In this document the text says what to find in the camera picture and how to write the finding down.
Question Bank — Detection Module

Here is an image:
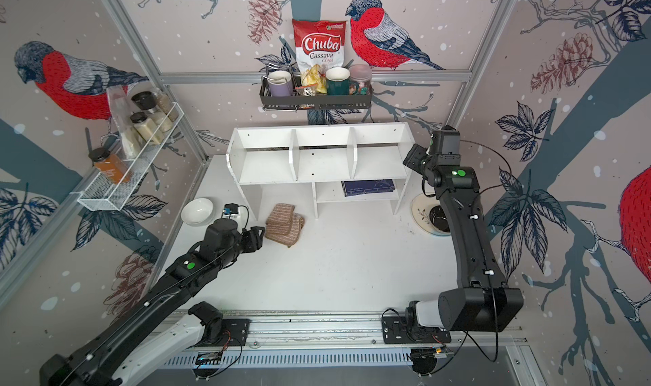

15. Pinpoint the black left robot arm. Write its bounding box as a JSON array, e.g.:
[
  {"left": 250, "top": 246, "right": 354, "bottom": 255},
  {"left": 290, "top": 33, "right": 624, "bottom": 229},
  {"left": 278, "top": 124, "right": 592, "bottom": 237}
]
[{"left": 39, "top": 218, "right": 265, "bottom": 385}]

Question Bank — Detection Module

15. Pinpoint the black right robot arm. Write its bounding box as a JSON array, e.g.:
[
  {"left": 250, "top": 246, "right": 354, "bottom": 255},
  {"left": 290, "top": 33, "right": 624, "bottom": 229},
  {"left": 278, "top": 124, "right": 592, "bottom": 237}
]
[{"left": 403, "top": 126, "right": 524, "bottom": 333}]

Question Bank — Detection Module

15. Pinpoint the white wooden bookshelf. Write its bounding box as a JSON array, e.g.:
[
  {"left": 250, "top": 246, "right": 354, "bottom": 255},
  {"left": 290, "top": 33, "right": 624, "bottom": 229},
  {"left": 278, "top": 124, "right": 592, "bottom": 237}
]
[{"left": 225, "top": 123, "right": 415, "bottom": 217}]

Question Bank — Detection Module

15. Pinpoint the white floral plate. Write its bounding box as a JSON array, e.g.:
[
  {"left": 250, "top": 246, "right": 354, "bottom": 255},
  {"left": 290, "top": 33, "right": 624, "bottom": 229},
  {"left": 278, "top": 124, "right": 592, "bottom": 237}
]
[{"left": 411, "top": 194, "right": 451, "bottom": 236}]

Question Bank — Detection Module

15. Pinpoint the white ceramic bowl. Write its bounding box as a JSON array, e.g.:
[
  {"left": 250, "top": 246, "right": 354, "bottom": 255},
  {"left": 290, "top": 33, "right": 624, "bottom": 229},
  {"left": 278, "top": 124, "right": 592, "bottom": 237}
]
[{"left": 181, "top": 198, "right": 215, "bottom": 227}]

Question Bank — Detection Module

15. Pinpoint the black small bowl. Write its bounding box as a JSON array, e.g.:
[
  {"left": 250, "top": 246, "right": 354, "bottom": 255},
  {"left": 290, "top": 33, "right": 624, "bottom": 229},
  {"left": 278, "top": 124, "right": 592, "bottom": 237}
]
[{"left": 429, "top": 206, "right": 450, "bottom": 235}]

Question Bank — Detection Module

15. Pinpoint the dark blue book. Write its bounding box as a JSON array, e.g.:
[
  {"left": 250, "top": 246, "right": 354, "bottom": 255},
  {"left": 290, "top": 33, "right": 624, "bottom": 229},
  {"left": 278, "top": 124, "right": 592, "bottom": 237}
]
[{"left": 342, "top": 179, "right": 395, "bottom": 197}]

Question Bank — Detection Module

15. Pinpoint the pink lidded clear jar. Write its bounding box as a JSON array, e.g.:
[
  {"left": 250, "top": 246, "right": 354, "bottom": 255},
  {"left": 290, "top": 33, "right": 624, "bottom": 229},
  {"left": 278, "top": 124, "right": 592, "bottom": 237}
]
[{"left": 349, "top": 64, "right": 372, "bottom": 96}]

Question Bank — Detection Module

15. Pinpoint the green mug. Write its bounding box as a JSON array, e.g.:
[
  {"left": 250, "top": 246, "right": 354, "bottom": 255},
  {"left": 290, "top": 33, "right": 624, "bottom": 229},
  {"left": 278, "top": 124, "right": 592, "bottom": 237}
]
[{"left": 325, "top": 67, "right": 350, "bottom": 96}]

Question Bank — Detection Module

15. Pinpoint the small candy packet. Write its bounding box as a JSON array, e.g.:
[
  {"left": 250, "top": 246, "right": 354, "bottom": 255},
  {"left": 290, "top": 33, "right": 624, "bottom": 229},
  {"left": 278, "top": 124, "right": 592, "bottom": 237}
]
[{"left": 295, "top": 84, "right": 318, "bottom": 97}]

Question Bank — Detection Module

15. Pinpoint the black lid spice jar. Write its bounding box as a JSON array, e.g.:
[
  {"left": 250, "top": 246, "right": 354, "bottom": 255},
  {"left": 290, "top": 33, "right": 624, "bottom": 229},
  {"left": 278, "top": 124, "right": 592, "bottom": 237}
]
[
  {"left": 132, "top": 91, "right": 173, "bottom": 133},
  {"left": 130, "top": 111, "right": 164, "bottom": 145}
]

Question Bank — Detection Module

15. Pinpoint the red Chuba chips bag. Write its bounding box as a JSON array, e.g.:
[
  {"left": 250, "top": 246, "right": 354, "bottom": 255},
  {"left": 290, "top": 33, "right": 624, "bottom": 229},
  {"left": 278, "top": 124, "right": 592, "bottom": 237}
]
[{"left": 292, "top": 19, "right": 347, "bottom": 94}]

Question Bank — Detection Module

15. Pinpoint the orange spice jar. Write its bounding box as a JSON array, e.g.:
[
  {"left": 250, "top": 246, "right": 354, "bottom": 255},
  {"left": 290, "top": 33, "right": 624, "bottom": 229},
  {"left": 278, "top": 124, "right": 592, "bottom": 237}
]
[{"left": 88, "top": 147, "right": 132, "bottom": 184}]

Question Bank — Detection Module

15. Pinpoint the purple mug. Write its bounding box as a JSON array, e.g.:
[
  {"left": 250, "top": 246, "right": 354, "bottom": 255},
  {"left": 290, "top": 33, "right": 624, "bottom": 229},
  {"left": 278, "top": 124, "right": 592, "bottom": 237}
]
[{"left": 265, "top": 70, "right": 294, "bottom": 97}]

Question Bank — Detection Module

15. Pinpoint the clear plastic bag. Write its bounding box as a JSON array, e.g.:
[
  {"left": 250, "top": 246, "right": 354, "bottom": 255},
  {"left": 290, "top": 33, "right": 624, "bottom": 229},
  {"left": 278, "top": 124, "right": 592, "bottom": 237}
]
[{"left": 107, "top": 86, "right": 145, "bottom": 161}]

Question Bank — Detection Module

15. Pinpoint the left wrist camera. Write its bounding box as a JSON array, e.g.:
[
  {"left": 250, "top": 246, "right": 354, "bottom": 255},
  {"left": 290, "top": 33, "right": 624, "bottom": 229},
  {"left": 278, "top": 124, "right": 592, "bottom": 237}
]
[{"left": 221, "top": 203, "right": 240, "bottom": 219}]

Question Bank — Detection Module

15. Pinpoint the black wall shelf tray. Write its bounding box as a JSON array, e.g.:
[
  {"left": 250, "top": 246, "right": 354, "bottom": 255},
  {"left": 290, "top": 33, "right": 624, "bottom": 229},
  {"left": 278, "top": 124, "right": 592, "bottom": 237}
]
[{"left": 259, "top": 77, "right": 374, "bottom": 111}]

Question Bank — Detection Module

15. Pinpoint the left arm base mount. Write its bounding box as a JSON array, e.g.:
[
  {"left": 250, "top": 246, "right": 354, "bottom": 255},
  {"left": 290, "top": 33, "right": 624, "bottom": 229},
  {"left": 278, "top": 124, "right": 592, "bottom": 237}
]
[{"left": 173, "top": 315, "right": 251, "bottom": 347}]

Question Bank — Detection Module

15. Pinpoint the white wire wall rack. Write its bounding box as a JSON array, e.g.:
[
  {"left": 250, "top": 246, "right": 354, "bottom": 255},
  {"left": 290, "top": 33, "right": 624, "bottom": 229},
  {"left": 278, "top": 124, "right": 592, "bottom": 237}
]
[{"left": 76, "top": 102, "right": 185, "bottom": 211}]

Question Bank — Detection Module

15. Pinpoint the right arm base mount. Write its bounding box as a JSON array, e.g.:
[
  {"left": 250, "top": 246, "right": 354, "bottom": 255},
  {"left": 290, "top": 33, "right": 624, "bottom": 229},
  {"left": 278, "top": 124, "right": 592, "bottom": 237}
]
[{"left": 381, "top": 312, "right": 452, "bottom": 345}]

